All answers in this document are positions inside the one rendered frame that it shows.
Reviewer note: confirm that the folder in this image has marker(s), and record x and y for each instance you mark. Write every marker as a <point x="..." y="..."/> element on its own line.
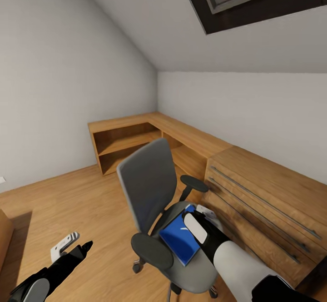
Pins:
<point x="180" y="242"/>

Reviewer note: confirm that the bookcase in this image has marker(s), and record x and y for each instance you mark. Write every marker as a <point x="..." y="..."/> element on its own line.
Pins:
<point x="191" y="149"/>
<point x="151" y="130"/>
<point x="115" y="139"/>

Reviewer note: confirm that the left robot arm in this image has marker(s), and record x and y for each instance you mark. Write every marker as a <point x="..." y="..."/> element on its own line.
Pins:
<point x="39" y="286"/>

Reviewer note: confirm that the swivel chair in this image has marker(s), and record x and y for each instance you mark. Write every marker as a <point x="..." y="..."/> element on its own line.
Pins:
<point x="149" y="182"/>

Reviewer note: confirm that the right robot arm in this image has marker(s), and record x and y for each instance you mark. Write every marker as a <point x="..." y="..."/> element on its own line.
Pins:
<point x="248" y="279"/>

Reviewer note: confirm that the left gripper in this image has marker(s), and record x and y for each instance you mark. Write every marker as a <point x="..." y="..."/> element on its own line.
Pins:
<point x="70" y="261"/>

